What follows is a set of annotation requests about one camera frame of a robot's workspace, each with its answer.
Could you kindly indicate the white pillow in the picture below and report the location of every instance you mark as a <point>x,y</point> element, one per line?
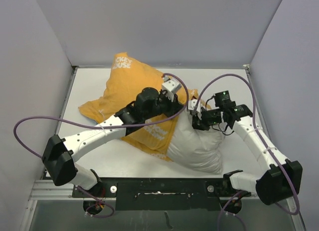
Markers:
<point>195,149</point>

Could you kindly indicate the aluminium frame rail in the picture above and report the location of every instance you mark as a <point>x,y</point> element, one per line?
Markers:
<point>53,208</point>

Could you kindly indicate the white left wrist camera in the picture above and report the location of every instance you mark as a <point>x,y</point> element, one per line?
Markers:
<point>171,86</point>

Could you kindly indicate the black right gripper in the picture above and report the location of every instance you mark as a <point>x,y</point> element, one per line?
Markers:
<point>199,124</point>

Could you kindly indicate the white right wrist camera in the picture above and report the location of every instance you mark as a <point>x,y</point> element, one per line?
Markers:
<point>194,107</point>

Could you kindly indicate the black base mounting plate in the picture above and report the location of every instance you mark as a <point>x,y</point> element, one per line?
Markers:
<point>160,194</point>

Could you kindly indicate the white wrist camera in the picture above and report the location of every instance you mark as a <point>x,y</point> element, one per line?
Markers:
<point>194,107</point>
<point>171,86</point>

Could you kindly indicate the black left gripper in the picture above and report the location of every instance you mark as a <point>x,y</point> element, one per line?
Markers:
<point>174,106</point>

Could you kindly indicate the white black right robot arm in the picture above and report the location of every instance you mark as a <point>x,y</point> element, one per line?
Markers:
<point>280,179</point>

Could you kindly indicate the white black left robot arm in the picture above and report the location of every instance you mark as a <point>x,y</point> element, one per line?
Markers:
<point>61,154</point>

